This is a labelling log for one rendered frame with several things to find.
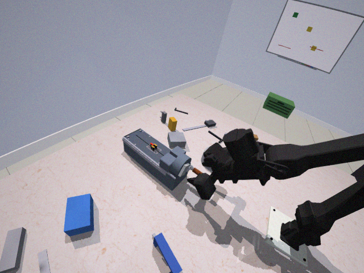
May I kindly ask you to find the blue rectangular block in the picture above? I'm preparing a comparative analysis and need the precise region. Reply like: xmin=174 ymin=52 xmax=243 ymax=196
xmin=64 ymin=194 xmax=94 ymax=236

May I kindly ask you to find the yellow rectangular bar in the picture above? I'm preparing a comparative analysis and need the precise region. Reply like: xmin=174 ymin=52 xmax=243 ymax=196
xmin=168 ymin=117 xmax=177 ymax=131

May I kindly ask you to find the blue c-clamp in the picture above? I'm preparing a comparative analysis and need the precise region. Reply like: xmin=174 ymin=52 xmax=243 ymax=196
xmin=152 ymin=233 xmax=183 ymax=273

